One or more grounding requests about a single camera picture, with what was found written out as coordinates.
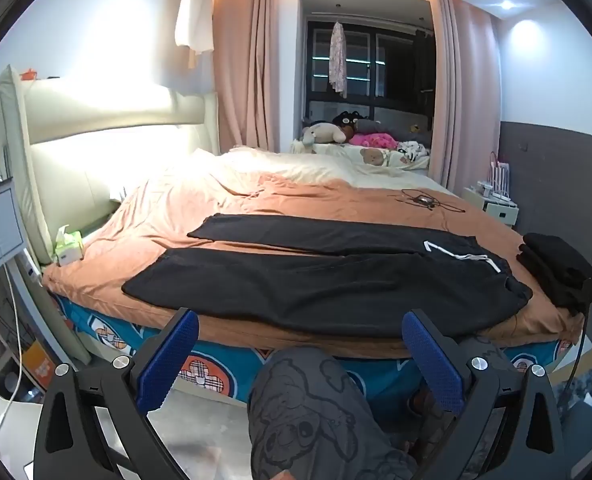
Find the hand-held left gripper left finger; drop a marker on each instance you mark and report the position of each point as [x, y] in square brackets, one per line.
[168, 355]

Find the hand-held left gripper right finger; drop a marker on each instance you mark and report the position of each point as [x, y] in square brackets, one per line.
[433, 355]

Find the black pants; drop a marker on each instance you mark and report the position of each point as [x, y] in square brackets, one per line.
[326, 290]

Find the pile of folded black clothes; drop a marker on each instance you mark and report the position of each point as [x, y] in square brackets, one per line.
[551, 265]

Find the blue printed bed sheet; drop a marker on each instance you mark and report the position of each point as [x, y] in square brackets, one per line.
[246, 365]

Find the white nightstand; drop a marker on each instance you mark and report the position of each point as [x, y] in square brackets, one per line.
[496, 210]

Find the orange box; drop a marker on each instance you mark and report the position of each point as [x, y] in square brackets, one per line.
[38, 365]

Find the orange blanket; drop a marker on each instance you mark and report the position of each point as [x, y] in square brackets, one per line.
[175, 220]

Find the green tissue box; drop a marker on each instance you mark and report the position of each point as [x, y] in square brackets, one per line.
[70, 250]

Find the person's leg in grey trousers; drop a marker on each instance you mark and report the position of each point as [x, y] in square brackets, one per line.
[301, 410]

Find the pink and white rack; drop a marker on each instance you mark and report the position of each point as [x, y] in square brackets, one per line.
[498, 180]

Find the cream padded headboard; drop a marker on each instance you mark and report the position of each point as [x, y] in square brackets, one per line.
[75, 170]

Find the black and white spotted plush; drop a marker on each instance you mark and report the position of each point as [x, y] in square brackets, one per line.
[413, 149]

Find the pink plush cloth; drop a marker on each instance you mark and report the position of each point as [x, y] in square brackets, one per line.
[373, 140]

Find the cream bed quilt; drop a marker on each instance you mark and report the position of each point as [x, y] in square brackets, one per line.
[301, 170]

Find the pink curtain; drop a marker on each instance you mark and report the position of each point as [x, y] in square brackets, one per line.
[471, 85]
[241, 60]

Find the grey elephant plush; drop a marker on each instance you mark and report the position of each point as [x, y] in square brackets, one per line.
[326, 132]

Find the black plush toy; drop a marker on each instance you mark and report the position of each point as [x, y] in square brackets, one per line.
[348, 117]

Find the ceiling spot light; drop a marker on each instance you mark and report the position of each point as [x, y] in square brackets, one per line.
[507, 5]

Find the dark window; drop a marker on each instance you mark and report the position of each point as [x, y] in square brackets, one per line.
[376, 70]

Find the hanging floral garment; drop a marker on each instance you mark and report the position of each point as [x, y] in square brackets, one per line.
[337, 60]

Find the small orange object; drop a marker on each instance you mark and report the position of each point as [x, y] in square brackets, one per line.
[28, 75]

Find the hanging white shirt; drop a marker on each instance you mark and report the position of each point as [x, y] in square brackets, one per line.
[193, 15]

